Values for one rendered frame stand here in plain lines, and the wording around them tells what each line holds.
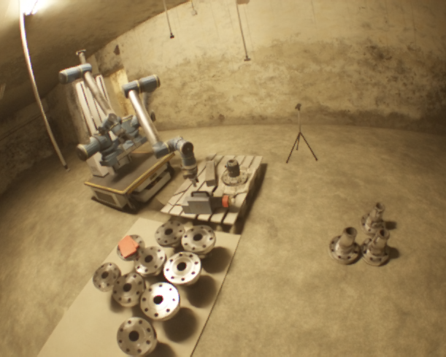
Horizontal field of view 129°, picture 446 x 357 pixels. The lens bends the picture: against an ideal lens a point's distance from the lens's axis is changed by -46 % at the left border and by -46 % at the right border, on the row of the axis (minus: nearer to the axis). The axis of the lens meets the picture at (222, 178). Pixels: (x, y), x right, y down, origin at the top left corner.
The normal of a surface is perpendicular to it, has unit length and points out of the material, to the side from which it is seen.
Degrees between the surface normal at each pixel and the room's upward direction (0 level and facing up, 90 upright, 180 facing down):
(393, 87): 90
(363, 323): 0
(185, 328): 0
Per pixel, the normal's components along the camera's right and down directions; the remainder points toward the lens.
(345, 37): -0.37, 0.56
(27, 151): 0.91, 0.05
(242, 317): -0.18, -0.83
